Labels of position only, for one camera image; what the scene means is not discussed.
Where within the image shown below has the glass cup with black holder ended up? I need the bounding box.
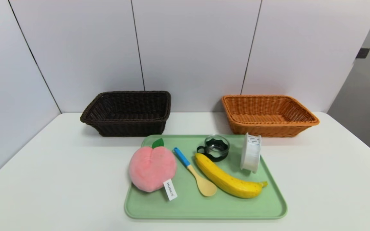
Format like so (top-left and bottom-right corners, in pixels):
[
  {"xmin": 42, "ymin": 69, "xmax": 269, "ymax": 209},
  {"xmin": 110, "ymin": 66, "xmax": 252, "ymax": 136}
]
[{"xmin": 197, "ymin": 135, "xmax": 230, "ymax": 162}]

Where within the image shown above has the pink plush peach toy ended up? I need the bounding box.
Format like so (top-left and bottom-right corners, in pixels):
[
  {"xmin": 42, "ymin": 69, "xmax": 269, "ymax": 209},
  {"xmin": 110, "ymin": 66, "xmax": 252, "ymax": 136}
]
[{"xmin": 129, "ymin": 138, "xmax": 178, "ymax": 201}]

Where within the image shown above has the yellow banana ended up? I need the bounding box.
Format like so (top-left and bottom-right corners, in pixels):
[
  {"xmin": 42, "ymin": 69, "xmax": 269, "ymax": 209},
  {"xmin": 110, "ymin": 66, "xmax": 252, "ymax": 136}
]
[{"xmin": 194, "ymin": 152, "xmax": 268, "ymax": 199}]

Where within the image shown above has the white plastic tape spool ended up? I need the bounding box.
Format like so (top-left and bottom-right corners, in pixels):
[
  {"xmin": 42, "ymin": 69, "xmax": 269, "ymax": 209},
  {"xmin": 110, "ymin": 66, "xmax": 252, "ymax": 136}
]
[{"xmin": 240, "ymin": 133, "xmax": 262, "ymax": 174}]

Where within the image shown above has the dark brown wicker basket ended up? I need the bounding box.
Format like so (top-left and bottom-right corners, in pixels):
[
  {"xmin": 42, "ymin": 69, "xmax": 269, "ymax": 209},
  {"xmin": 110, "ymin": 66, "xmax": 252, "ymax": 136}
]
[{"xmin": 80, "ymin": 91, "xmax": 172, "ymax": 137}]

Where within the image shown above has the orange wicker basket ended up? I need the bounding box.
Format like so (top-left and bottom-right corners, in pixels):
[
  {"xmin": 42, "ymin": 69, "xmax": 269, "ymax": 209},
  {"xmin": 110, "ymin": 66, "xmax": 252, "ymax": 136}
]
[{"xmin": 221, "ymin": 95, "xmax": 320, "ymax": 138}]

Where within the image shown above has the light green plastic tray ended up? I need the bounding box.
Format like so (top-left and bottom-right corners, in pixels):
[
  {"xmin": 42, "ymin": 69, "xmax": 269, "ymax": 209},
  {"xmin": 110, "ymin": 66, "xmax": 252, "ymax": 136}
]
[{"xmin": 124, "ymin": 134, "xmax": 288, "ymax": 220}]

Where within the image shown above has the wooden spoon with blue handle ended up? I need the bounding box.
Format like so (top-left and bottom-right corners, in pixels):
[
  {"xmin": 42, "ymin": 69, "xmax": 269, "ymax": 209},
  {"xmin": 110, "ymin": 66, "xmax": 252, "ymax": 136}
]
[{"xmin": 173, "ymin": 147, "xmax": 218, "ymax": 197}]

